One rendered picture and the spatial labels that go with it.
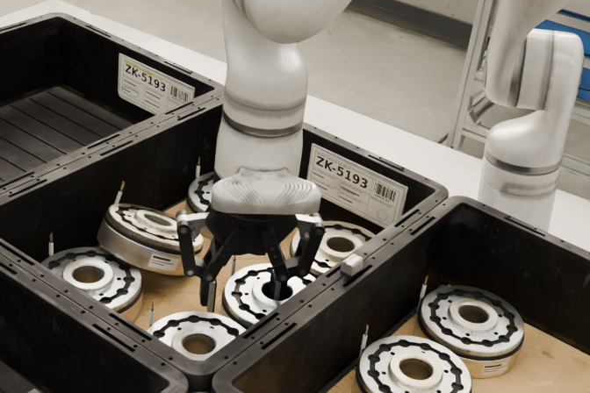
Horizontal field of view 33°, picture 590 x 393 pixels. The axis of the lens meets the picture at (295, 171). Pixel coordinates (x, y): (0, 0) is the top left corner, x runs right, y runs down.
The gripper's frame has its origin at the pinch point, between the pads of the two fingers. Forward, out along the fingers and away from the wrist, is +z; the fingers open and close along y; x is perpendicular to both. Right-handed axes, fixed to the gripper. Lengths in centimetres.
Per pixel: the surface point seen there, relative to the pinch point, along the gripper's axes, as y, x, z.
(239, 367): 2.8, 17.9, -7.2
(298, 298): -3.2, 9.5, -7.1
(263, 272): -2.5, -3.6, 0.0
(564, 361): -31.3, 6.6, 3.0
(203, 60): -3, -87, 16
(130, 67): 10.4, -39.5, -4.7
